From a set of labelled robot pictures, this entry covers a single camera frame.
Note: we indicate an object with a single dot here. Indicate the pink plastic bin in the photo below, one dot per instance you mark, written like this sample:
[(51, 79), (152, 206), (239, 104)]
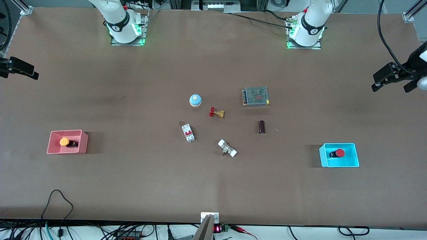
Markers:
[(55, 148)]

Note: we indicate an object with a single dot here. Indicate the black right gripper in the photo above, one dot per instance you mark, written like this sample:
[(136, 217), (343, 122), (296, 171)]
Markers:
[(10, 65)]

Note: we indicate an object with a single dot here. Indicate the silver electrical box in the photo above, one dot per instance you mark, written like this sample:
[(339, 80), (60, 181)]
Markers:
[(215, 5)]

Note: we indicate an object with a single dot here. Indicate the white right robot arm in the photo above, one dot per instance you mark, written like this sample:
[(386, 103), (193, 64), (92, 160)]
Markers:
[(116, 20)]

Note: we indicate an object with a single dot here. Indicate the metal mesh power supply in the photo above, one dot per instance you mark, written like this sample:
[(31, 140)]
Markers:
[(256, 96)]

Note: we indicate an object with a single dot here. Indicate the white metal bracket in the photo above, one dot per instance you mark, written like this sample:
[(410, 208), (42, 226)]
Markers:
[(204, 215)]

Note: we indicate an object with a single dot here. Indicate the red digit display module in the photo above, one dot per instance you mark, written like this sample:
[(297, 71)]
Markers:
[(218, 229)]

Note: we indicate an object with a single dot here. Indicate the white ended metal valve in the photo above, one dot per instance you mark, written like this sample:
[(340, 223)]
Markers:
[(227, 148)]

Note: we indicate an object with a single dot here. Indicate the brown tape piece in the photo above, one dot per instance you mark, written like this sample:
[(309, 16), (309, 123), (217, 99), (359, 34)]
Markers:
[(182, 122)]

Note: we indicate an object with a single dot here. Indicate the grey metal bar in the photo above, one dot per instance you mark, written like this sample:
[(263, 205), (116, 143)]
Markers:
[(204, 230)]

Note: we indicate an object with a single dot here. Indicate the red push button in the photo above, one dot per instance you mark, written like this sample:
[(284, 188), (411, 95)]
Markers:
[(338, 153)]

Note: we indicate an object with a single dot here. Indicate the cyan plastic bin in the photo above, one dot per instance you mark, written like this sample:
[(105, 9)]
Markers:
[(350, 161)]

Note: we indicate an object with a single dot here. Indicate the aluminium frame corner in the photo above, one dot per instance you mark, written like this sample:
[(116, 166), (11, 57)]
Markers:
[(26, 10), (412, 14)]

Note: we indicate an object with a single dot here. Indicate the yellow push button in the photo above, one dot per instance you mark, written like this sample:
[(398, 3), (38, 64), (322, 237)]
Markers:
[(65, 142)]

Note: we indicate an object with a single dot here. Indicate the dark brown cylindrical capacitor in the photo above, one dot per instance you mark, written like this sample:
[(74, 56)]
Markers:
[(262, 127)]

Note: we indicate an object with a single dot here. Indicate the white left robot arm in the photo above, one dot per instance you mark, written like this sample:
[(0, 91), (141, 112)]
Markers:
[(310, 23)]

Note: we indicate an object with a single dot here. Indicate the white red circuit breaker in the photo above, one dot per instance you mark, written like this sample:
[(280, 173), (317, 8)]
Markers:
[(188, 132)]

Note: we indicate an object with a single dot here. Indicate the blue dome bell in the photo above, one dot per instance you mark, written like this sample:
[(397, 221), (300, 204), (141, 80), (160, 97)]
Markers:
[(195, 100)]

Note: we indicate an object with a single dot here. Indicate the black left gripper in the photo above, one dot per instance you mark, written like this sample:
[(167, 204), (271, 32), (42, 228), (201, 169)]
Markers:
[(414, 61)]

